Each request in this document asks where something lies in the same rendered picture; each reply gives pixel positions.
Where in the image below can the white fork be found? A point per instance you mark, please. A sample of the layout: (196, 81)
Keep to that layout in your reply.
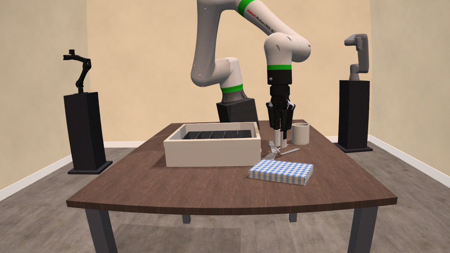
(272, 154)

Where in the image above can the blue and white checkered towel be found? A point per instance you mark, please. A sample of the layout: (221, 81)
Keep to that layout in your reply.
(280, 171)

